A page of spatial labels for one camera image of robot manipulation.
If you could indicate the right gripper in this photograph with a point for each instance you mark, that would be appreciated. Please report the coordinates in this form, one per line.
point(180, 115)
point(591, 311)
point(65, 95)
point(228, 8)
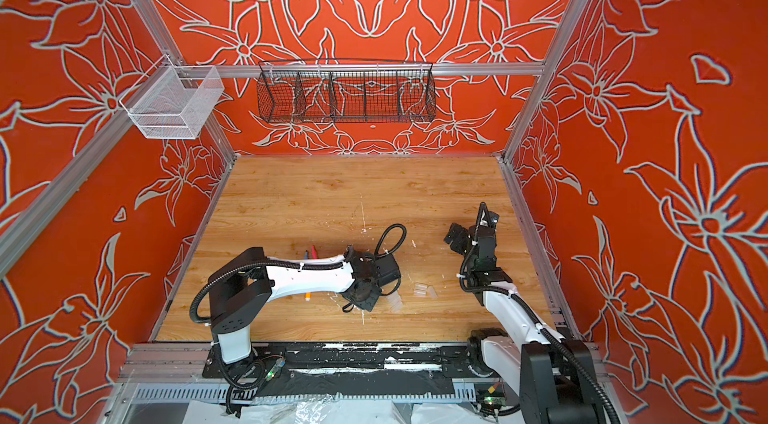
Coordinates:
point(465, 235)

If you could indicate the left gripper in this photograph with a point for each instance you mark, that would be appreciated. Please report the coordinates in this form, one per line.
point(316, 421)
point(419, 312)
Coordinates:
point(372, 302)

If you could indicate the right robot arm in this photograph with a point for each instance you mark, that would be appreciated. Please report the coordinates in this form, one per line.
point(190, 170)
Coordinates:
point(553, 376)

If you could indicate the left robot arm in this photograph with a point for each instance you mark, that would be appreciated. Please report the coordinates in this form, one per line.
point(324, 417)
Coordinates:
point(236, 293)

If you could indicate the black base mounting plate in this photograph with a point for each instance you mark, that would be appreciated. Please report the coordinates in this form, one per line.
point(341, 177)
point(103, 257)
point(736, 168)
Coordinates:
point(356, 369)

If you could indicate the black wire basket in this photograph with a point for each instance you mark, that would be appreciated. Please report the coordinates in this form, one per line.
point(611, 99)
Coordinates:
point(355, 91)

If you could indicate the white wire basket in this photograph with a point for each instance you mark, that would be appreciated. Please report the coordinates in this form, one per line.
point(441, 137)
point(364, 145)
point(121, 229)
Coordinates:
point(172, 102)

